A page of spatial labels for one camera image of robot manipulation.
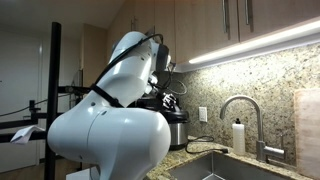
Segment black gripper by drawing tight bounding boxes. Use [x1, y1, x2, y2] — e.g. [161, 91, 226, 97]
[148, 45, 177, 110]

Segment black cooker lid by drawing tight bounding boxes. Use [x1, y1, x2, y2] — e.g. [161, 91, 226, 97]
[129, 93, 189, 124]

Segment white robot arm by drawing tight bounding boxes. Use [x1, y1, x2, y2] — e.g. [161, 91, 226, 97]
[47, 31, 171, 180]

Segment stainless steel pressure cooker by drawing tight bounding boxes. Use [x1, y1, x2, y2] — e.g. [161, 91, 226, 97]
[168, 118, 189, 151]

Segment wooden upper cabinets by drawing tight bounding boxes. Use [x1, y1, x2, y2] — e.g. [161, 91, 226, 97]
[107, 0, 320, 70]

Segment white soap dispenser bottle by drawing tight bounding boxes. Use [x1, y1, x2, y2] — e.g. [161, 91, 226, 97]
[232, 119, 245, 155]

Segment stainless steel sink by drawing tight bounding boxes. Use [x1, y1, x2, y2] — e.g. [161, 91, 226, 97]
[169, 152, 295, 180]

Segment brushed steel faucet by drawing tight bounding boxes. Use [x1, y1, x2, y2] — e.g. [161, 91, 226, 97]
[219, 94, 286, 163]

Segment under-cabinet light strip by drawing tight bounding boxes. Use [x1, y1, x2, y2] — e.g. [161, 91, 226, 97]
[189, 17, 320, 64]

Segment wooden cutting board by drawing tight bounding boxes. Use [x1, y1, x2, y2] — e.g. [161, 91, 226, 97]
[294, 88, 320, 180]

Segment white paper note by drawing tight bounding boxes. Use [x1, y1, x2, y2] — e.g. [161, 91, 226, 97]
[10, 125, 44, 145]

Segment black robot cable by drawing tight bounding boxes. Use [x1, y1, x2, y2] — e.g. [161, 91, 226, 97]
[89, 33, 188, 109]

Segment white wall outlet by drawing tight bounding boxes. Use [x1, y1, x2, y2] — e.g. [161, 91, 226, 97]
[199, 107, 207, 122]

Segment black cooker power cord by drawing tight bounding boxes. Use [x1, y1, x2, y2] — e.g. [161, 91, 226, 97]
[184, 135, 230, 155]

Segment black camera stand pole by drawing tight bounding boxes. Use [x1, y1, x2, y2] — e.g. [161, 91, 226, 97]
[0, 21, 91, 180]

